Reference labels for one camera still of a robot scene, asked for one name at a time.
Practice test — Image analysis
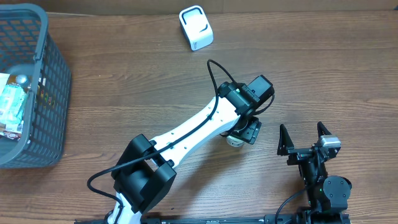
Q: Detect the white barcode scanner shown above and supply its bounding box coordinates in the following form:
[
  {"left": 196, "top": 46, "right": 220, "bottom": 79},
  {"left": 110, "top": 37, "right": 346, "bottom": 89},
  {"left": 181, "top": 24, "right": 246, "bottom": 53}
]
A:
[{"left": 178, "top": 5, "right": 214, "bottom": 51}]

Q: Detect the grey plastic shopping basket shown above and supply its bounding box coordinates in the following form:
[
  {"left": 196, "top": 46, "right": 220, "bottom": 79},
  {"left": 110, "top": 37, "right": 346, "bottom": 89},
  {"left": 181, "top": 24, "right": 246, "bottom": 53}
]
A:
[{"left": 1, "top": 3, "right": 72, "bottom": 169}]

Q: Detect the green lid white jar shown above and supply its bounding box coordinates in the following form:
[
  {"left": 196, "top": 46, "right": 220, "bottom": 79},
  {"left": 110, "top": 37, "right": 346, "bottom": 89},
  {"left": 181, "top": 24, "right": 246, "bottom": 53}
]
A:
[{"left": 226, "top": 136, "right": 244, "bottom": 147}]

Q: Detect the yellow dish soap bottle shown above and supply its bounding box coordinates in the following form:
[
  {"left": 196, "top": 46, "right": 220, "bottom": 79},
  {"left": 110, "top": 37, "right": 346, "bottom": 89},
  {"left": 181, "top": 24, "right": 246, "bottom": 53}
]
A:
[{"left": 7, "top": 75, "right": 31, "bottom": 92}]

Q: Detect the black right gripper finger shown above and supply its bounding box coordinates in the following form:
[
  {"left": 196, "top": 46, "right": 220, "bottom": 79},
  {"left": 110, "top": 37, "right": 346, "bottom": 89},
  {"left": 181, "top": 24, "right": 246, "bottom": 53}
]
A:
[
  {"left": 277, "top": 124, "right": 295, "bottom": 156},
  {"left": 317, "top": 121, "right": 331, "bottom": 137}
]

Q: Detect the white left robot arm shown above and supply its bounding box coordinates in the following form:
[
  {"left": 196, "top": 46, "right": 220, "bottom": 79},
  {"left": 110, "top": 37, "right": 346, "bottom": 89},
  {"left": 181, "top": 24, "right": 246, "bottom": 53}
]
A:
[{"left": 104, "top": 75, "right": 275, "bottom": 223}]

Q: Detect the green wet wipes pack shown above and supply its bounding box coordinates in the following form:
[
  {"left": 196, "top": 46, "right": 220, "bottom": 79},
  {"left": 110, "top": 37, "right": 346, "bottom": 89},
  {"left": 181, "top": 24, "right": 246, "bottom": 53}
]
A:
[{"left": 1, "top": 84, "right": 27, "bottom": 136}]

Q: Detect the beans packet with barcode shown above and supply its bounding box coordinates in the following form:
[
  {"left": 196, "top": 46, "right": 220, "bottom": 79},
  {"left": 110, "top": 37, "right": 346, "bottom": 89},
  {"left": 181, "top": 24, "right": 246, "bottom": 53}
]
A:
[{"left": 1, "top": 73, "right": 22, "bottom": 141}]

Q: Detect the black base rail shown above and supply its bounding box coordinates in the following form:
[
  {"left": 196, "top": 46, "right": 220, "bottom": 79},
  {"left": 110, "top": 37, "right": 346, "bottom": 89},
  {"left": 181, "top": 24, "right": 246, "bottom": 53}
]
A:
[{"left": 73, "top": 212, "right": 352, "bottom": 224}]

